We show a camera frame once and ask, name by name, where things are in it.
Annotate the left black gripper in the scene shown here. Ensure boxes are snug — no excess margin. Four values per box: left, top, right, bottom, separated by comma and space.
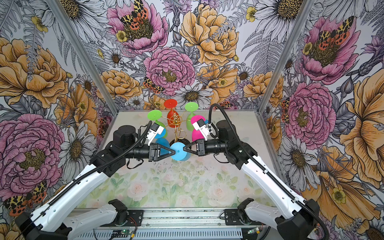
124, 142, 176, 162

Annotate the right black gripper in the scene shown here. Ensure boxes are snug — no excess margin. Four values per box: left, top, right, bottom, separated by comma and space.
183, 138, 228, 157

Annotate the light blue wine glass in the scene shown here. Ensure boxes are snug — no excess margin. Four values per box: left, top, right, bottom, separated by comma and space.
171, 142, 191, 162

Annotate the pink wine glass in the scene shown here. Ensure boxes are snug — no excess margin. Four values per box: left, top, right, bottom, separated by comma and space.
191, 115, 208, 142

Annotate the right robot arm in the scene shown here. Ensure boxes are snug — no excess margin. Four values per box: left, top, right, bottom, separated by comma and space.
184, 104, 330, 240

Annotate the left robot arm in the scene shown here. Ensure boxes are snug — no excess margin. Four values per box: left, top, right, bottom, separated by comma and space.
15, 121, 176, 240

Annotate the blue wine glass left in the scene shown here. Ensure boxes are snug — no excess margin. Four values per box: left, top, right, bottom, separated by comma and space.
155, 130, 170, 155

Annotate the red wine glass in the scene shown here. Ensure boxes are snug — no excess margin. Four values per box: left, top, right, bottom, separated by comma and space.
164, 99, 180, 128

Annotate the green wine glass left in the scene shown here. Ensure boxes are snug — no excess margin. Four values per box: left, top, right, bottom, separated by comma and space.
147, 110, 167, 139

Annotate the green wine glass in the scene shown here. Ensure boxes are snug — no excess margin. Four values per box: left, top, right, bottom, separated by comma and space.
185, 102, 199, 132
147, 110, 167, 139

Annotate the green wine glass back right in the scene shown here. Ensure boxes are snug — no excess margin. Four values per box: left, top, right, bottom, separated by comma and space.
185, 102, 199, 132

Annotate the small green circuit board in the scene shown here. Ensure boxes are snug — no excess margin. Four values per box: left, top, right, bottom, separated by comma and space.
112, 230, 135, 238

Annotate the right small circuit board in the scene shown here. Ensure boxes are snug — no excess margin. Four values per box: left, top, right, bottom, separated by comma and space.
247, 228, 261, 235

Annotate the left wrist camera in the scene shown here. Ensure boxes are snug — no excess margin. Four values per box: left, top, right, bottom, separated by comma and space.
146, 123, 165, 146

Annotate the gold wire wine glass rack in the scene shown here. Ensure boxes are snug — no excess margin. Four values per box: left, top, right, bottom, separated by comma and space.
167, 115, 190, 145

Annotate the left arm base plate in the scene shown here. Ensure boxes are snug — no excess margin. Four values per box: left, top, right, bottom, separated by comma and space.
104, 210, 144, 227

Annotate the aluminium front rail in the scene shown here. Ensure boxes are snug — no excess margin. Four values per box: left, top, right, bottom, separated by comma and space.
64, 202, 287, 234

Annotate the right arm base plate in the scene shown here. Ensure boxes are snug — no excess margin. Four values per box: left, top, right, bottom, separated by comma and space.
221, 209, 262, 226

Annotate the right aluminium corner post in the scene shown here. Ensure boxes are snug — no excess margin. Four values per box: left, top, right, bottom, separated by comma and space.
258, 0, 316, 114

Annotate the aluminium corner post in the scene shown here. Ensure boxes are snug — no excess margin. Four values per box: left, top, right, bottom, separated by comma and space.
258, 0, 316, 114
47, 1, 119, 116

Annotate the left aluminium corner post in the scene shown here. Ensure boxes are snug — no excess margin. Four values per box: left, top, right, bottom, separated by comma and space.
47, 1, 119, 116

